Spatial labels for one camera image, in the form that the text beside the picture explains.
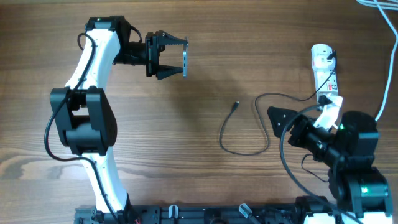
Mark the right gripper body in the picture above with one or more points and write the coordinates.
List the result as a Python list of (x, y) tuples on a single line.
[(300, 139)]

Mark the white power strip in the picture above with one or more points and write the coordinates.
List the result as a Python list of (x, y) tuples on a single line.
[(325, 81)]

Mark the smartphone with teal screen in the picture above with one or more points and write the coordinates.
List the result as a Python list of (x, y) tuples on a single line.
[(185, 47)]

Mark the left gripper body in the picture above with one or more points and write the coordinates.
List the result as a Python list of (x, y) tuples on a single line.
[(152, 54)]

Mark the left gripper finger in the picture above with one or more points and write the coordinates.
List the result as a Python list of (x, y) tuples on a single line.
[(168, 39), (165, 71)]

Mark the white USB charger plug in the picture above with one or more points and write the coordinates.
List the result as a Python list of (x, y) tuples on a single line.
[(323, 62)]

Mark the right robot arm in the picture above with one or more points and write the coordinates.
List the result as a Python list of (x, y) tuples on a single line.
[(361, 191)]

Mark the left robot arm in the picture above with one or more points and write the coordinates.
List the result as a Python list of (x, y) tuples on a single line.
[(83, 116)]

